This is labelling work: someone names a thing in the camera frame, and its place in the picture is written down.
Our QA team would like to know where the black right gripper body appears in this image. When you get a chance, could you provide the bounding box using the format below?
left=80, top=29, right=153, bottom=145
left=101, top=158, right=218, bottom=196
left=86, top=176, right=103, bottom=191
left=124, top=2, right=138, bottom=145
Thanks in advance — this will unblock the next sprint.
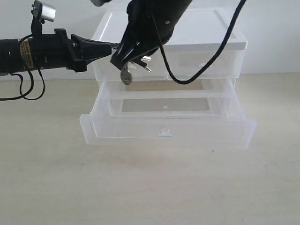
left=120, top=9, right=175, bottom=46

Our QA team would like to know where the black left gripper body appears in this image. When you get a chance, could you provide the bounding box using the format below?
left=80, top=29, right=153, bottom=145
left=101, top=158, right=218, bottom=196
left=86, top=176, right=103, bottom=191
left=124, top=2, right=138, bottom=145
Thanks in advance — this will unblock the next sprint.
left=29, top=29, right=87, bottom=72

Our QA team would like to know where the bunch of keys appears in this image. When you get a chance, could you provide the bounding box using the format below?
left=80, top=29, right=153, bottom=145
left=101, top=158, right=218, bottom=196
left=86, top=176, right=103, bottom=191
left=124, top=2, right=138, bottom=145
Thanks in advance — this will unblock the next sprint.
left=120, top=56, right=152, bottom=85

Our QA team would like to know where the clear wide drawer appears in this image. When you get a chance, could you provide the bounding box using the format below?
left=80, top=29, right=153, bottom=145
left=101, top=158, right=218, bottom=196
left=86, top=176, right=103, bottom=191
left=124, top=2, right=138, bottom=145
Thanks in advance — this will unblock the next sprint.
left=80, top=79, right=257, bottom=149

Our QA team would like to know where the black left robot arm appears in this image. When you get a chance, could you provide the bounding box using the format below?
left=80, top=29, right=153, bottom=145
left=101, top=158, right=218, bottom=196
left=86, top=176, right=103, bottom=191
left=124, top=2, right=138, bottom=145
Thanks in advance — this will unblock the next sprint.
left=0, top=29, right=119, bottom=73

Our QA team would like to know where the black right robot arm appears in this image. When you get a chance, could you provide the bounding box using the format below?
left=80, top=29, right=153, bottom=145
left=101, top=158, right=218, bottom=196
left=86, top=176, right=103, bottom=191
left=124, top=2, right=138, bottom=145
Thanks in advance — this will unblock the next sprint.
left=111, top=0, right=192, bottom=70

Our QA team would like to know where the white plastic drawer cabinet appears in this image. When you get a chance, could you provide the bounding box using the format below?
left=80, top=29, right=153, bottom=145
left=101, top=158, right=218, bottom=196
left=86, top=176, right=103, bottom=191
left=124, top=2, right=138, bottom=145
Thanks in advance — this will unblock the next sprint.
left=90, top=7, right=248, bottom=118

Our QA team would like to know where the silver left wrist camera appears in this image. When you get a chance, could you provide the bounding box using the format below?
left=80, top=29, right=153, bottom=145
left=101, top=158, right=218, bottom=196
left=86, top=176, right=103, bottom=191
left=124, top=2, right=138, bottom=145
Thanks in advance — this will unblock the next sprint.
left=31, top=0, right=56, bottom=22

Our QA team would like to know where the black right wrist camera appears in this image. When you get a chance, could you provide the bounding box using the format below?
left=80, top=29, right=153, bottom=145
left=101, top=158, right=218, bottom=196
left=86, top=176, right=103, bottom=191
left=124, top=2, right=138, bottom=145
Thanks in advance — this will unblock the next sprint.
left=90, top=0, right=111, bottom=7

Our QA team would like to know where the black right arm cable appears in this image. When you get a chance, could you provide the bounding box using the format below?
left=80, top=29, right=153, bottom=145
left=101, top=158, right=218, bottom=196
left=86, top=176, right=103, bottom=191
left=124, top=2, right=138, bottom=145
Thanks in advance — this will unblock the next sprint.
left=150, top=0, right=248, bottom=85

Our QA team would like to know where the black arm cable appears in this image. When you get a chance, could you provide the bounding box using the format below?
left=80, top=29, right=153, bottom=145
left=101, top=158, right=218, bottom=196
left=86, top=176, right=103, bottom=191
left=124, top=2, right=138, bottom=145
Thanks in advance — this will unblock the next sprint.
left=150, top=0, right=248, bottom=85
left=0, top=69, right=45, bottom=102

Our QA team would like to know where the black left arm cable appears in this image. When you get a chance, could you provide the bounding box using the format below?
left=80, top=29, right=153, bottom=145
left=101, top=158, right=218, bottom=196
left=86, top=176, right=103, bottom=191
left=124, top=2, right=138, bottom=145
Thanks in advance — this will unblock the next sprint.
left=0, top=69, right=45, bottom=102

